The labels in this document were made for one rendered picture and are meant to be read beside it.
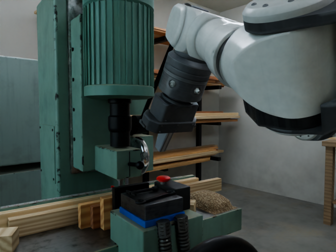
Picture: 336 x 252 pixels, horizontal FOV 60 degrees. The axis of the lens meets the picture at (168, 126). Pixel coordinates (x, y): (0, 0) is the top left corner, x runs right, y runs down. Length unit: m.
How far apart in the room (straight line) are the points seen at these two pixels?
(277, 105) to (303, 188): 3.91
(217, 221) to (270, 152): 3.57
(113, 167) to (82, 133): 0.14
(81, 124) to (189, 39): 0.45
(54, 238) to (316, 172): 3.67
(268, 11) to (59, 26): 0.72
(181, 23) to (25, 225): 0.52
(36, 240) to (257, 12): 0.59
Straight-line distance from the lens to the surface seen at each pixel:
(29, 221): 0.72
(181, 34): 0.46
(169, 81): 0.53
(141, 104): 0.99
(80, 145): 0.82
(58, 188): 0.92
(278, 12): 0.27
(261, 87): 0.30
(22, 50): 3.09
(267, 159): 4.35
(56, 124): 0.89
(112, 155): 0.73
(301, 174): 4.17
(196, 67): 0.52
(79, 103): 0.82
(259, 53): 0.28
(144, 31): 0.72
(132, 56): 0.69
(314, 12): 0.27
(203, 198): 0.82
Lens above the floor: 1.17
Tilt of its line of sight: 3 degrees down
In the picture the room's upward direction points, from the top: straight up
